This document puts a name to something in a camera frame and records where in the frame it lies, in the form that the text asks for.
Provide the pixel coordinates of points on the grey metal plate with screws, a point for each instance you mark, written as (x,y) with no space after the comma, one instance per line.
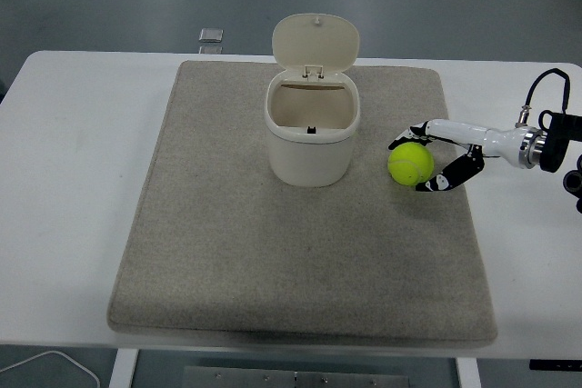
(298,376)

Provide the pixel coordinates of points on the cream lidded plastic bin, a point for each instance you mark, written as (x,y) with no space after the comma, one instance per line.
(314,102)

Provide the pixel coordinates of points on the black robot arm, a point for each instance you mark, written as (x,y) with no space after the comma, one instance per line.
(554,133)

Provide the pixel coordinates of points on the yellow-green tennis ball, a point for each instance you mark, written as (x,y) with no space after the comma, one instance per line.
(410,163)

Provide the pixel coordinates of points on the black label strip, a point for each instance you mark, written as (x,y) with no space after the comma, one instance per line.
(557,365)

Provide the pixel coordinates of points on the silver floor socket plate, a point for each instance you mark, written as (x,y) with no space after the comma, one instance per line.
(212,34)

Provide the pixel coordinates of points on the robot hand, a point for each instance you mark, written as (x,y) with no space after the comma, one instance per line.
(459,142)

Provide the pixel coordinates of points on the white table leg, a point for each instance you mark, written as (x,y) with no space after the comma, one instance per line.
(123,367)
(468,372)

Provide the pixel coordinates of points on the beige felt mat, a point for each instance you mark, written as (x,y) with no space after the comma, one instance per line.
(300,224)

